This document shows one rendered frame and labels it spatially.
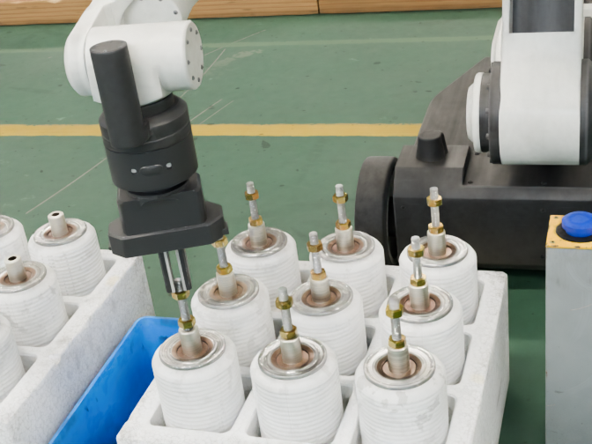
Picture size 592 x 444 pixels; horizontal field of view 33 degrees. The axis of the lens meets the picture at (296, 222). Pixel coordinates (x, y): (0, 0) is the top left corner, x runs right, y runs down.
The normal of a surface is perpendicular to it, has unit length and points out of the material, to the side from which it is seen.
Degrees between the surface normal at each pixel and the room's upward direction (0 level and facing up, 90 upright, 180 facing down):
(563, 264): 90
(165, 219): 90
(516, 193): 46
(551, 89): 51
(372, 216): 61
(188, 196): 90
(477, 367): 0
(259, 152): 0
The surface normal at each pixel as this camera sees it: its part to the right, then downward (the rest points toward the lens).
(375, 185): -0.20, -0.50
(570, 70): -0.27, -0.16
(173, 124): 0.74, 0.26
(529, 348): -0.11, -0.87
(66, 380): 0.95, 0.04
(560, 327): -0.29, 0.49
